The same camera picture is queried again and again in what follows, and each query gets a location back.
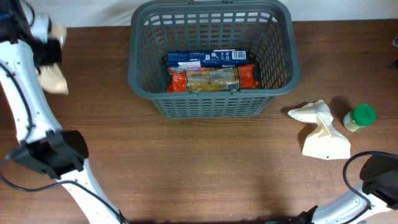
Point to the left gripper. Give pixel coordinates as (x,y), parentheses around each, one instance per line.
(55,52)

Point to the beige pouch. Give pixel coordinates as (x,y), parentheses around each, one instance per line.
(51,78)
(324,142)

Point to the blue cardboard box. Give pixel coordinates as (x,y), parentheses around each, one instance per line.
(189,60)

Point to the orange pasta package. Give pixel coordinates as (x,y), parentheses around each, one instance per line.
(213,79)

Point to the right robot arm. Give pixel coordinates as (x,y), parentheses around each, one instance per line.
(376,192)

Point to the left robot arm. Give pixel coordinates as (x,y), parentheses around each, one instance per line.
(28,44)

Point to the grey plastic basket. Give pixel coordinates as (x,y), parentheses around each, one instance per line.
(263,29)

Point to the green lid jar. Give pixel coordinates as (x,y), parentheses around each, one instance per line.
(359,117)

